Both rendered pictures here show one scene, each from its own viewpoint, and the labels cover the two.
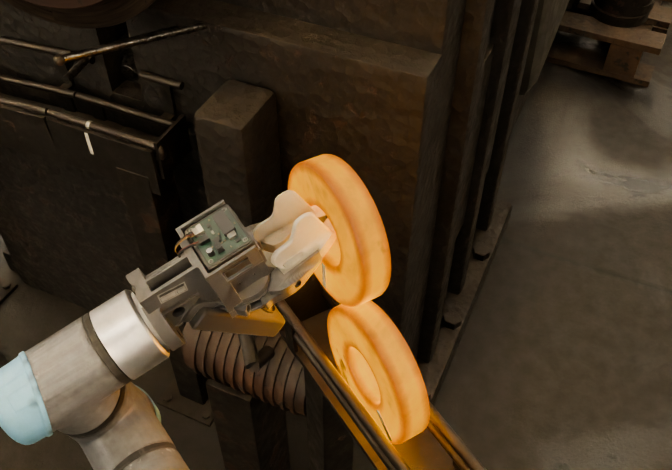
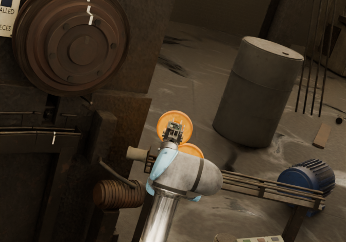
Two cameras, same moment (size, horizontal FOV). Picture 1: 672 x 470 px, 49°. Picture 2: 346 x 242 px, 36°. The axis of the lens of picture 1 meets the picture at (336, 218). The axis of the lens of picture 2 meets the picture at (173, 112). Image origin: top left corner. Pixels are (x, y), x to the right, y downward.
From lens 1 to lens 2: 1.99 m
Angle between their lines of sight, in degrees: 55
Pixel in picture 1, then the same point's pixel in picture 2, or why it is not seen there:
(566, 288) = not seen: hidden behind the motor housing
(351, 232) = (189, 122)
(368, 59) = (137, 96)
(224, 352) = (119, 191)
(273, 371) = (135, 191)
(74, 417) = not seen: hidden behind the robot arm
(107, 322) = (171, 145)
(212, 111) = (106, 116)
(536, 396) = (133, 222)
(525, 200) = not seen: hidden behind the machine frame
